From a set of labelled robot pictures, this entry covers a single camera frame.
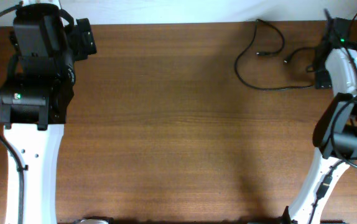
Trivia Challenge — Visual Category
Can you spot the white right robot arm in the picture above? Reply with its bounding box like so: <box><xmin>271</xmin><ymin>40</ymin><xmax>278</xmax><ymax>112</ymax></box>
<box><xmin>277</xmin><ymin>17</ymin><xmax>357</xmax><ymax>223</ymax></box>

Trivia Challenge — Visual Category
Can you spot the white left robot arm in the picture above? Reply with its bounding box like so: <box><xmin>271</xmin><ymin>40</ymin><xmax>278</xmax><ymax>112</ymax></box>
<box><xmin>0</xmin><ymin>1</ymin><xmax>97</xmax><ymax>223</ymax></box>

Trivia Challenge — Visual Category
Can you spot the black USB cable gold plug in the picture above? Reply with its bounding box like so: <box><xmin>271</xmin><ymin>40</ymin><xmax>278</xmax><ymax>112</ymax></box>
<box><xmin>233</xmin><ymin>19</ymin><xmax>314</xmax><ymax>91</ymax></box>

